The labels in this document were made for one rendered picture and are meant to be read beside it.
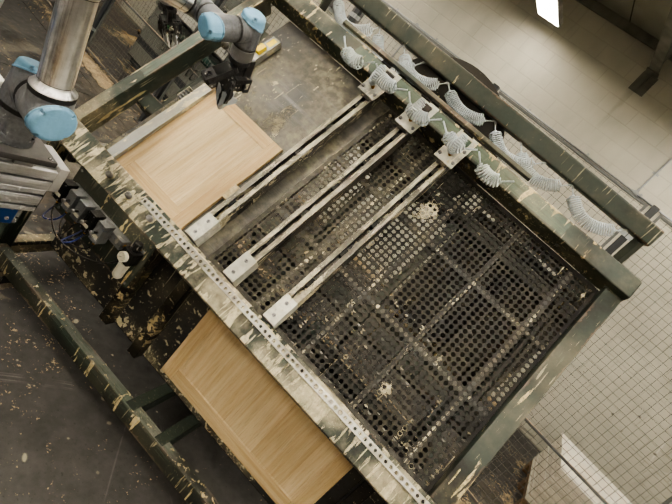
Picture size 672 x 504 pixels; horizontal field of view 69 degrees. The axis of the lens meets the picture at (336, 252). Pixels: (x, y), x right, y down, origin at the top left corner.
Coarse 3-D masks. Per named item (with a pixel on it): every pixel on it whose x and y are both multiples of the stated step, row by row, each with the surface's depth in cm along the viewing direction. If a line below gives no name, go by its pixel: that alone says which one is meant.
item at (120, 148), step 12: (276, 48) 236; (204, 84) 224; (192, 96) 221; (204, 96) 223; (168, 108) 218; (180, 108) 218; (156, 120) 215; (168, 120) 216; (132, 132) 212; (144, 132) 213; (120, 144) 210; (132, 144) 211; (120, 156) 210
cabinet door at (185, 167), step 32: (192, 128) 218; (224, 128) 219; (256, 128) 220; (128, 160) 210; (160, 160) 211; (192, 160) 212; (224, 160) 214; (256, 160) 214; (160, 192) 206; (192, 192) 207; (224, 192) 208
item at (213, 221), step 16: (384, 64) 210; (368, 80) 222; (368, 96) 219; (352, 112) 220; (320, 128) 216; (336, 128) 217; (304, 144) 214; (320, 144) 216; (288, 160) 213; (304, 160) 216; (256, 176) 206; (272, 176) 206; (240, 192) 203; (256, 192) 204; (224, 208) 201; (240, 208) 203; (208, 224) 197; (224, 224) 203; (192, 240) 197
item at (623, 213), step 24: (360, 0) 271; (384, 24) 267; (408, 24) 263; (408, 48) 265; (432, 48) 259; (456, 72) 256; (480, 96) 253; (504, 120) 250; (408, 144) 267; (528, 144) 247; (552, 144) 243; (552, 168) 246; (576, 168) 240; (360, 192) 264; (600, 192) 237; (336, 216) 262; (624, 216) 234; (648, 240) 232
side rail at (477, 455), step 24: (600, 312) 197; (576, 336) 193; (552, 360) 189; (528, 384) 185; (552, 384) 186; (504, 408) 182; (528, 408) 182; (480, 432) 182; (504, 432) 179; (480, 456) 175; (456, 480) 172
